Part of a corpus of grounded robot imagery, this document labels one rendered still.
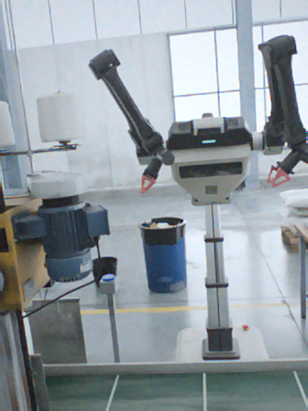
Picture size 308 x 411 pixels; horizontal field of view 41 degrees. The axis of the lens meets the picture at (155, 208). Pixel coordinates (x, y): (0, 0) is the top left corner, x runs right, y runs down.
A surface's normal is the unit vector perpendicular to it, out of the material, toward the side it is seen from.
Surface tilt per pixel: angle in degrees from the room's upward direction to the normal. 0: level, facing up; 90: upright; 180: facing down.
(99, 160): 90
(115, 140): 90
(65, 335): 90
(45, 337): 90
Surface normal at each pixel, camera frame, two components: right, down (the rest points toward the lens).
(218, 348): -0.10, 0.20
